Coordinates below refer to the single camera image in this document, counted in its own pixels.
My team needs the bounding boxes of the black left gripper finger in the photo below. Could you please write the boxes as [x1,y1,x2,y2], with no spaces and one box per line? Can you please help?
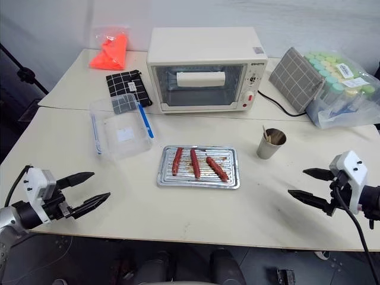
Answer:
[56,171,96,189]
[71,192,112,220]

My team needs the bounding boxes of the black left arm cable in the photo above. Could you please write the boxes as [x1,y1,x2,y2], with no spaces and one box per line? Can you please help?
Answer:
[3,164,33,209]

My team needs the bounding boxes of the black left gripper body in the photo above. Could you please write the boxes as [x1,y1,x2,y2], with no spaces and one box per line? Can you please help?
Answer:
[43,189,75,221]

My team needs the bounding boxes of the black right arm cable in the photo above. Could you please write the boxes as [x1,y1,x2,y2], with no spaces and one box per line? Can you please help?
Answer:
[330,180,380,270]

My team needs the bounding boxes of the black checked fabric pouch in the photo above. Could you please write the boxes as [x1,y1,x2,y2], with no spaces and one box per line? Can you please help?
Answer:
[106,69,153,108]

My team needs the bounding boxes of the grey checked fabric pouch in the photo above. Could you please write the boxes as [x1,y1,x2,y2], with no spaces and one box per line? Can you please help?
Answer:
[268,46,325,115]

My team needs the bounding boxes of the orange item in plastic bag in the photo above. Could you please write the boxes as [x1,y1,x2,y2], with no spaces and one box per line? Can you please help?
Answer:
[88,25,131,71]

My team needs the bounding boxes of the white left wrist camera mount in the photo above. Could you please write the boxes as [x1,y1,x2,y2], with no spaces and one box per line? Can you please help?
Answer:
[23,167,58,223]

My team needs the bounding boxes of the black oven power cable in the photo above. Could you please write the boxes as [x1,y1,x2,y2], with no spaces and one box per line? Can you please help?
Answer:
[257,90,310,118]

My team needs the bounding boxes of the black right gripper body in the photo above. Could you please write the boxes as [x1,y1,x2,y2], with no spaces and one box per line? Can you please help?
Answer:
[323,172,352,217]

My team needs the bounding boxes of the clear plastic box blue clips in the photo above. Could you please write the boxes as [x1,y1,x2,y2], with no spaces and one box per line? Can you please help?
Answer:
[89,94,156,162]

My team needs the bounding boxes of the black tripod stand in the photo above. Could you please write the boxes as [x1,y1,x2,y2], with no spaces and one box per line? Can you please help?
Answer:
[0,42,50,125]

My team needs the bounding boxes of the cream toaster oven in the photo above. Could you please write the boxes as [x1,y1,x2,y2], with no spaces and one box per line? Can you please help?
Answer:
[147,27,269,115]

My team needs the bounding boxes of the metal cup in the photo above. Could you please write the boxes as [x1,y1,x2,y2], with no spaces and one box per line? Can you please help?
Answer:
[256,128,288,160]

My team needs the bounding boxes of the long red sausage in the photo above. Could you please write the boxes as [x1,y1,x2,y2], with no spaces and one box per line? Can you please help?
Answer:
[189,148,202,179]

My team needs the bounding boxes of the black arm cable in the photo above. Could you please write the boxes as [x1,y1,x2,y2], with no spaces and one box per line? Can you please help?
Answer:
[330,180,380,270]
[3,164,33,209]

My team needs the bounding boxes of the silver ribbed baking tray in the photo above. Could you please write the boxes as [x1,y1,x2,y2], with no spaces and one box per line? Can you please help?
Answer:
[156,144,241,189]

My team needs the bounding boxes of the dark rounded shape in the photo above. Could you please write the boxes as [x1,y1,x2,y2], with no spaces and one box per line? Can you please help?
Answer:
[111,250,179,285]

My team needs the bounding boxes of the small black floor object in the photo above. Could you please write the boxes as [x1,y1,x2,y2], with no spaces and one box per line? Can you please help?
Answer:
[275,268,296,285]

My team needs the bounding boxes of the thick red sausage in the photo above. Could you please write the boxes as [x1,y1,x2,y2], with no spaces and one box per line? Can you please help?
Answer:
[205,156,230,182]

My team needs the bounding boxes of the short red sausage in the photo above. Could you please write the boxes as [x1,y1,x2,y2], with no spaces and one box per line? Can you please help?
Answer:
[171,147,183,177]

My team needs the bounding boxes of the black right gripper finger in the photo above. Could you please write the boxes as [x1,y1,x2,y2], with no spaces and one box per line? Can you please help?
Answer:
[302,167,336,182]
[287,189,331,213]

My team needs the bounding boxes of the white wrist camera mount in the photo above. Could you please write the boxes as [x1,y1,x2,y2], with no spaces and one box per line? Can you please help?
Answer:
[328,150,369,215]
[23,167,58,223]

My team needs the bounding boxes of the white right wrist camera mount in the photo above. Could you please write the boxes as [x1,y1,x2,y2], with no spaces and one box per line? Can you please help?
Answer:
[328,150,369,215]

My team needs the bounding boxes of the plastic bag of capped bottles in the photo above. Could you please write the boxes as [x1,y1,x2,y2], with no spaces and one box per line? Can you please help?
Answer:
[302,49,380,130]

